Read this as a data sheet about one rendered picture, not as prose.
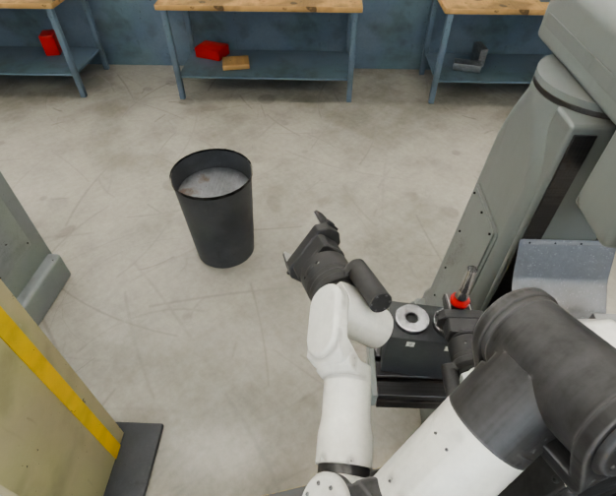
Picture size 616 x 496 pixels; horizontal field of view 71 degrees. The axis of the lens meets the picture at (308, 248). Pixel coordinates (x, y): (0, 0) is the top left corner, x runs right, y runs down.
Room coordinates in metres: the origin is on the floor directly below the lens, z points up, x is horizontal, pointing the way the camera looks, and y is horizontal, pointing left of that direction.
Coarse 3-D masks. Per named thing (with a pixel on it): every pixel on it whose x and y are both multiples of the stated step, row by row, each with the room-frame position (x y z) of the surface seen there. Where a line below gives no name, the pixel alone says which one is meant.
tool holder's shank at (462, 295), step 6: (468, 270) 0.65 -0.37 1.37; (474, 270) 0.65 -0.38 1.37; (468, 276) 0.65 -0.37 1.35; (474, 276) 0.64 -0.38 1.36; (462, 282) 0.65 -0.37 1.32; (468, 282) 0.64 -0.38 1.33; (462, 288) 0.64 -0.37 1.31; (468, 288) 0.64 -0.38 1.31; (456, 294) 0.65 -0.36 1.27; (462, 294) 0.64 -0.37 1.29; (462, 300) 0.64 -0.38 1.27
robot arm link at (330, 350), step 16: (320, 288) 0.40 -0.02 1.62; (336, 288) 0.38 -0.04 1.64; (320, 304) 0.37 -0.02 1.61; (336, 304) 0.36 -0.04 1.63; (320, 320) 0.35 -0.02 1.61; (336, 320) 0.33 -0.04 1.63; (320, 336) 0.32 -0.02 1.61; (336, 336) 0.31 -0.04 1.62; (320, 352) 0.30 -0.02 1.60; (336, 352) 0.29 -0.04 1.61; (352, 352) 0.30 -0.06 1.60; (320, 368) 0.29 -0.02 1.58; (336, 368) 0.28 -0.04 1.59; (352, 368) 0.28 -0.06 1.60; (368, 368) 0.29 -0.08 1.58
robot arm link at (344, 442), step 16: (336, 384) 0.26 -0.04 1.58; (352, 384) 0.26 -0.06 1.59; (368, 384) 0.27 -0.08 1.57; (336, 400) 0.24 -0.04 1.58; (352, 400) 0.24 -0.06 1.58; (368, 400) 0.25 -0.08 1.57; (336, 416) 0.22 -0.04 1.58; (352, 416) 0.22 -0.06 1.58; (368, 416) 0.23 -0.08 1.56; (320, 432) 0.21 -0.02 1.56; (336, 432) 0.20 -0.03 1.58; (352, 432) 0.20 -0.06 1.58; (368, 432) 0.21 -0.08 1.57; (320, 448) 0.19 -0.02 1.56; (336, 448) 0.19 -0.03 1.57; (352, 448) 0.19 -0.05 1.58; (368, 448) 0.19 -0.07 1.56; (320, 464) 0.18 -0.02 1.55; (336, 464) 0.17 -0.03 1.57; (352, 464) 0.17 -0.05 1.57; (368, 464) 0.17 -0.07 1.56; (352, 480) 0.15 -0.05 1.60
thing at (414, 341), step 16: (400, 304) 0.72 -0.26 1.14; (416, 304) 0.72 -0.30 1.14; (400, 320) 0.66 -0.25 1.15; (416, 320) 0.67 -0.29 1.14; (432, 320) 0.67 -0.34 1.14; (400, 336) 0.62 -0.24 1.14; (416, 336) 0.62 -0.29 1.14; (432, 336) 0.62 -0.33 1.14; (384, 352) 0.62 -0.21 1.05; (400, 352) 0.61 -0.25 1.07; (416, 352) 0.60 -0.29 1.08; (432, 352) 0.60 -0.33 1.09; (448, 352) 0.59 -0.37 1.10; (384, 368) 0.61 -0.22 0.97; (400, 368) 0.61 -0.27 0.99; (416, 368) 0.60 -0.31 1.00; (432, 368) 0.60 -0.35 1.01
